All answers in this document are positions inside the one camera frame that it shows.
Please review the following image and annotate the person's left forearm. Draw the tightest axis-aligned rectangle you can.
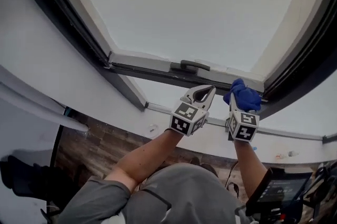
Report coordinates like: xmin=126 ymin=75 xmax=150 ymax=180
xmin=105 ymin=128 xmax=186 ymax=192

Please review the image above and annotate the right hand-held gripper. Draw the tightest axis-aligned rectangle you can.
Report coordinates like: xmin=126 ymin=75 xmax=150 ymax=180
xmin=225 ymin=93 xmax=260 ymax=143

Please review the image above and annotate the black office chair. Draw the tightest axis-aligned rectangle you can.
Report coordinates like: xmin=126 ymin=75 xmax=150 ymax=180
xmin=0 ymin=154 xmax=69 ymax=218

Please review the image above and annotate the broom with green head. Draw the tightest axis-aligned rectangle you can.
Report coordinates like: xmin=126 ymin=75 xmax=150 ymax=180
xmin=49 ymin=106 xmax=72 ymax=168

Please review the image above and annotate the black equipment stand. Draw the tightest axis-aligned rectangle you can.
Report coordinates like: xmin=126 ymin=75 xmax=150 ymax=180
xmin=302 ymin=162 xmax=337 ymax=224

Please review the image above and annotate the black window frame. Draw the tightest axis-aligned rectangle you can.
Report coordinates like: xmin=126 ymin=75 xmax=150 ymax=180
xmin=7 ymin=0 xmax=337 ymax=146

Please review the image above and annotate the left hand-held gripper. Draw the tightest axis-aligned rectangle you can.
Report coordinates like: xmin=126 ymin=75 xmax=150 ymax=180
xmin=171 ymin=85 xmax=216 ymax=137

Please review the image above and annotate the person's grey shirt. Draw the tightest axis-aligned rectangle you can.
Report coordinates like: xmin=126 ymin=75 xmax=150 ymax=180
xmin=56 ymin=164 xmax=250 ymax=224

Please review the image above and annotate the grey window handle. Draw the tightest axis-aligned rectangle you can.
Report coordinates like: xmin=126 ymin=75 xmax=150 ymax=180
xmin=170 ymin=59 xmax=211 ymax=74

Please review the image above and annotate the thick white insulated pipe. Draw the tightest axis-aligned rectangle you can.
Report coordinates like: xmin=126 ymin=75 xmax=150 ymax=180
xmin=0 ymin=65 xmax=89 ymax=133

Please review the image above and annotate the person's right forearm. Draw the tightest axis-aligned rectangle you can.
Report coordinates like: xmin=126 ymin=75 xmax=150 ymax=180
xmin=233 ymin=140 xmax=269 ymax=204

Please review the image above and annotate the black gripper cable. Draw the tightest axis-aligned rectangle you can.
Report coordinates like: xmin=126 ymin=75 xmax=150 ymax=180
xmin=223 ymin=161 xmax=240 ymax=199

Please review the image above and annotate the black monitor screen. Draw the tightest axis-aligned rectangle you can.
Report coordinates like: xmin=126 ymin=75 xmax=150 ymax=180
xmin=244 ymin=167 xmax=321 ymax=212

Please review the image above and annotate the blue cleaning cloth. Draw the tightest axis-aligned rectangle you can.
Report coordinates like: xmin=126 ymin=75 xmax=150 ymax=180
xmin=223 ymin=78 xmax=262 ymax=113

